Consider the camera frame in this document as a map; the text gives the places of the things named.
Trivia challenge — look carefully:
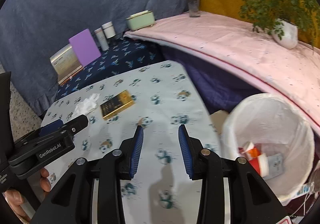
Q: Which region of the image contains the white tissue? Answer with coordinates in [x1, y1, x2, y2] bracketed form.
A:
[72, 93, 100, 117]

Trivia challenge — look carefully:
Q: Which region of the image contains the gold cigarette box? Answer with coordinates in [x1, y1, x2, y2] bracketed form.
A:
[100, 90, 135, 120]

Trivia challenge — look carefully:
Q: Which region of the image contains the red white paper cup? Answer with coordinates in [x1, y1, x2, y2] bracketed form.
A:
[249, 153, 269, 177]

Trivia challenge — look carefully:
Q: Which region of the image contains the orange plastic wrapper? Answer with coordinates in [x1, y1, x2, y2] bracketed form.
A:
[247, 147, 261, 160]

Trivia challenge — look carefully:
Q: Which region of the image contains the white lined trash bin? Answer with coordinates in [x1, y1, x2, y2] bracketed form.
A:
[221, 93, 315, 202]

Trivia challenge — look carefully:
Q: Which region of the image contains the person left hand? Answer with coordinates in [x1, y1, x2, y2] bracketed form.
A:
[4, 168, 52, 223]

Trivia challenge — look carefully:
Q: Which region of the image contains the panda print tablecloth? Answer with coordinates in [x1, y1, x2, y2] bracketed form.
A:
[43, 61, 221, 223]

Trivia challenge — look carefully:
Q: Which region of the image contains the gold white book box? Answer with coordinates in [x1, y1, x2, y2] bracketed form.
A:
[50, 44, 83, 85]

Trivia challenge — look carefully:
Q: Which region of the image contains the purple card board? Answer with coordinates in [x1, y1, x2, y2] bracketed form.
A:
[69, 29, 101, 67]

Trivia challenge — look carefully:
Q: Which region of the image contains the grey packet in bin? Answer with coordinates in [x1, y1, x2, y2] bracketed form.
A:
[264, 153, 284, 180]

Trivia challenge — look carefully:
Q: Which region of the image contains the navy palm print cloth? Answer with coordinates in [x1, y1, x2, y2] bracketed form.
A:
[55, 38, 164, 100]

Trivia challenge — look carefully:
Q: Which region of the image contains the white bottle tube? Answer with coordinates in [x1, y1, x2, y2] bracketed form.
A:
[94, 28, 109, 52]

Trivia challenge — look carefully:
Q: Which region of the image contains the white jar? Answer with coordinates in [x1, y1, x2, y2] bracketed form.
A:
[101, 21, 116, 39]

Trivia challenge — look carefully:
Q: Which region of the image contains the pink tablecloth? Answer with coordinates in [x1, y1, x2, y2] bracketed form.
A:
[125, 12, 320, 133]

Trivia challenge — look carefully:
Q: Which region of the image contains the blue grey blanket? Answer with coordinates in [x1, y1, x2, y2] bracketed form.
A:
[1, 0, 187, 115]

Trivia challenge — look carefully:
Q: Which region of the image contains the mint green tissue box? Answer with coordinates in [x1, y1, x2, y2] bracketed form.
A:
[126, 10, 155, 31]

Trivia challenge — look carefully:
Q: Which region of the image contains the potted green plant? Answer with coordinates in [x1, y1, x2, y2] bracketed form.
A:
[239, 0, 319, 47]

